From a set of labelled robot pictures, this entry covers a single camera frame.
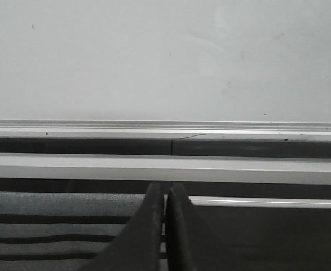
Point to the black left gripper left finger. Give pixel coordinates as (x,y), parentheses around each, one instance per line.
(137,247)

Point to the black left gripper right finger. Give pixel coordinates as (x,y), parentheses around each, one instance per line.
(193,242)

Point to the white whiteboard with aluminium tray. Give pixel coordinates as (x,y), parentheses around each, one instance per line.
(166,69)

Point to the white metal rack frame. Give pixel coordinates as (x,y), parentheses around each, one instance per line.
(167,168)

